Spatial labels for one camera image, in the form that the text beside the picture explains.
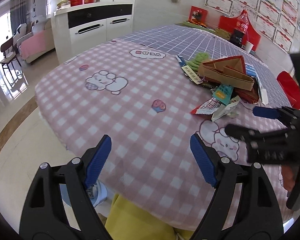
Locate teal small packet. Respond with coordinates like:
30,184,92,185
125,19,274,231
212,85,234,105

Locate red white snack wrapper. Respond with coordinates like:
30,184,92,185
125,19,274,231
190,98,221,115

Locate blue white medicine box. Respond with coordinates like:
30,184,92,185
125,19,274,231
245,63,269,105

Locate brown red carton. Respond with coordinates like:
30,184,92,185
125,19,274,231
198,55,254,91

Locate green leaf toy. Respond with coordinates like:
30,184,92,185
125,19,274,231
186,52,211,72

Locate red plastic chair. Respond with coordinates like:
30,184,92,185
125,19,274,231
276,71,300,110

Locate yellow trousers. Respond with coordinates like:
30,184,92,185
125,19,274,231
105,193,193,240

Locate white paper cup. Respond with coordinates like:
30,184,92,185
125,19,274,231
244,41,254,53

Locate pink checkered tablecloth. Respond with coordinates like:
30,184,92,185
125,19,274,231
35,39,281,230

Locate cola bottle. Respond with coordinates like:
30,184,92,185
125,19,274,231
229,9,249,48

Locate blue narrow sachet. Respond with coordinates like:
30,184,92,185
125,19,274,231
175,55,187,67

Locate purple grid tablecloth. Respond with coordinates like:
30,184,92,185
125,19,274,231
120,24,291,107

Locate red framed picture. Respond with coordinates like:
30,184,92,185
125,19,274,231
188,6,208,23

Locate dark wooden chair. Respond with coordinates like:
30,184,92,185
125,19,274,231
0,38,21,73

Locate pink blanket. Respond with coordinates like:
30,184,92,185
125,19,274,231
18,30,46,60

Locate beige sofa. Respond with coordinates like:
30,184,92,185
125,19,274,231
13,18,55,64

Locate white sideboard cabinet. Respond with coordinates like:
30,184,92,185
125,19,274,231
51,0,135,63

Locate red gift box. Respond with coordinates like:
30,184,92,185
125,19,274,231
69,0,95,7

